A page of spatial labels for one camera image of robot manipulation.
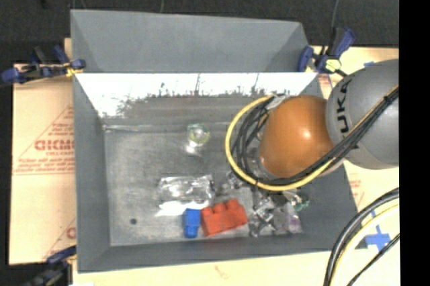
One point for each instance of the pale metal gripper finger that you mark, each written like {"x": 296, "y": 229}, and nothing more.
{"x": 258, "y": 228}
{"x": 262, "y": 213}

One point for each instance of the clear purple-tinted plastic piece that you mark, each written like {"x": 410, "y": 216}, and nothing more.
{"x": 288, "y": 220}

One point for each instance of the red toy building block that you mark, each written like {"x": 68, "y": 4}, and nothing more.
{"x": 223, "y": 217}

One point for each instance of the blue toy block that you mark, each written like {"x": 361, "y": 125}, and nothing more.
{"x": 191, "y": 221}

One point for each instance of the clear plastic bottle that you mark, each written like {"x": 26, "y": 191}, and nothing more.
{"x": 186, "y": 188}

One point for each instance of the clear glass cup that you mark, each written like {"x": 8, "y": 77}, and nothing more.
{"x": 198, "y": 137}

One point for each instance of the grey metal bin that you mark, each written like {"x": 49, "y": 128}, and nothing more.
{"x": 144, "y": 160}

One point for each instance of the brown cardboard board, red print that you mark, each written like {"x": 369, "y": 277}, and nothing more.
{"x": 40, "y": 184}

